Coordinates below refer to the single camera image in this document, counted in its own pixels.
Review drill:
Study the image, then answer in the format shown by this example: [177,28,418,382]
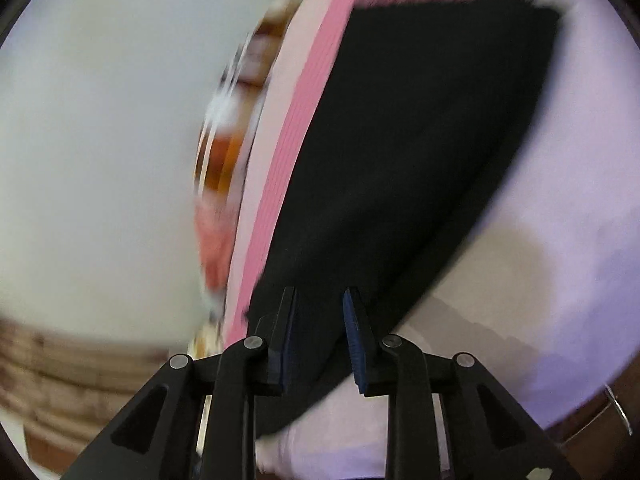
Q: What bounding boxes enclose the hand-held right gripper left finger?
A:
[60,286,298,480]

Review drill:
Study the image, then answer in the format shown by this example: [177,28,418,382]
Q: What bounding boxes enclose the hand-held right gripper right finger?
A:
[341,286,583,480]

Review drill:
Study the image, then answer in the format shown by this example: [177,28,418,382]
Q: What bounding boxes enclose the black pants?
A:
[243,0,561,438]

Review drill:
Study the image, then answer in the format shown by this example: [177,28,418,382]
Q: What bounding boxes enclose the orange plaid pillow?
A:
[192,0,301,361]

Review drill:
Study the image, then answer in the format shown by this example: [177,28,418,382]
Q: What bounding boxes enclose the wooden headboard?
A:
[0,317,171,476]

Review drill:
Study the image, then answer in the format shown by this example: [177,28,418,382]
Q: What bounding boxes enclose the pink checked bedsheet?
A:
[220,0,640,478]

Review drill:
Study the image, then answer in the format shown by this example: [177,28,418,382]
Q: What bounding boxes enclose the brown wooden bed frame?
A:
[545,380,640,453]

